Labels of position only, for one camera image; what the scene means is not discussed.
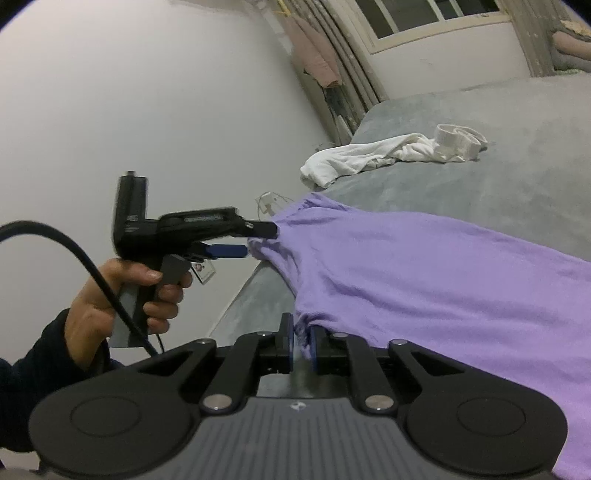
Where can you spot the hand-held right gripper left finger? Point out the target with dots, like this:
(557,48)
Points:
(287,344)

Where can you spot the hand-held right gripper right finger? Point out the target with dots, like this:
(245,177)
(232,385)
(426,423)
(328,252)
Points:
(316,350)

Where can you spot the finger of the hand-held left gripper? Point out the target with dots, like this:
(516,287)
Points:
(226,251)
(258,230)

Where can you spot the purple pants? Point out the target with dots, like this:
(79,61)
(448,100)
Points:
(415,286)

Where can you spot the yellow clothes hanger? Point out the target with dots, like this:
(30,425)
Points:
(286,10)

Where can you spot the person's left hand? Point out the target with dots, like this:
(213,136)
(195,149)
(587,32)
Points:
(92,314)

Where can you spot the white tag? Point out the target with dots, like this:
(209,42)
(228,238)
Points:
(203,272)

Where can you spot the white garment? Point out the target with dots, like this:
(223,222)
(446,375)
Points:
(360,154)

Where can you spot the grey hanging garment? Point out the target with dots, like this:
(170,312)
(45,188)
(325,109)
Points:
(341,115)

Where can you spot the pink hanging garment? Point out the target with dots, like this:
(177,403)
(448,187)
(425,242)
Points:
(314,50)

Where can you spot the grey curtain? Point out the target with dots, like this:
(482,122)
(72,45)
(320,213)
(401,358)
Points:
(531,37)
(351,60)

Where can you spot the grey bed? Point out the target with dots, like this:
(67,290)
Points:
(508,175)

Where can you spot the window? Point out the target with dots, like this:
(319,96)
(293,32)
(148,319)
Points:
(406,18)

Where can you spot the pile of folded blankets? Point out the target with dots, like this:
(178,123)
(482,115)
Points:
(575,46)

